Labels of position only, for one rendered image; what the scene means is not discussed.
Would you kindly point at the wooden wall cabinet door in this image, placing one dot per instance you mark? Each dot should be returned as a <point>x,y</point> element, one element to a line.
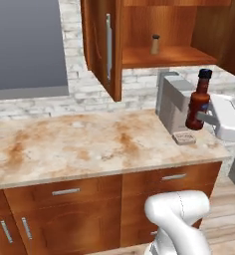
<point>98,46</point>
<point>222,30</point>

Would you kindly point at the tan shaker with dark cap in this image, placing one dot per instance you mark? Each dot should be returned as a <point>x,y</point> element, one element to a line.
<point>155,45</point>

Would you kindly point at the grey coffee machine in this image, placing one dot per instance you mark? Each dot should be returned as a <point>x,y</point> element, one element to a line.
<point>174,103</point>

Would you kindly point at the open wooden wall cabinet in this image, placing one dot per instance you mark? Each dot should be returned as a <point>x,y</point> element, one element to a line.
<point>162,30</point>

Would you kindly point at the grey window pane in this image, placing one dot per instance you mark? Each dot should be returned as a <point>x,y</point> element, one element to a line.
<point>26,46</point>

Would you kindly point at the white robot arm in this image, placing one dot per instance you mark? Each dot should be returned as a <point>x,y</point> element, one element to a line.
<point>176,215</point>

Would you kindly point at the red-brown hot sauce bottle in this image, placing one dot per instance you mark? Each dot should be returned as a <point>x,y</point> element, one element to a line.
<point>196,106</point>

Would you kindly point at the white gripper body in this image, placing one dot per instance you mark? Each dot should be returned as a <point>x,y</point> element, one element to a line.
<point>229,119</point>

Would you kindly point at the wide wooden drawer front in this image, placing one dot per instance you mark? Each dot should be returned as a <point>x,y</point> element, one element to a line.
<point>89,189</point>

